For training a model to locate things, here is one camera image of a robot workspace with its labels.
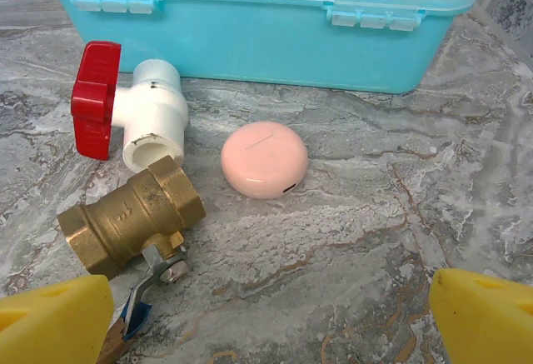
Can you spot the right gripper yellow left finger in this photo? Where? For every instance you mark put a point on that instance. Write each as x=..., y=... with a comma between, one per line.
x=50, y=322

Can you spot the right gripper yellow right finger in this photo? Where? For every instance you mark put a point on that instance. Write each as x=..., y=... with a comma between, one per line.
x=487, y=322

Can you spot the brass ball valve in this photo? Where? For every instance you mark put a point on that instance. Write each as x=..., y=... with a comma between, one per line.
x=125, y=218

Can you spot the pink round earbuds case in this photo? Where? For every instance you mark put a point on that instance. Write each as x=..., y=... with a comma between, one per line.
x=262, y=160

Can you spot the teal plastic storage box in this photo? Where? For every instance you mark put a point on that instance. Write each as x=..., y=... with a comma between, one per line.
x=250, y=39

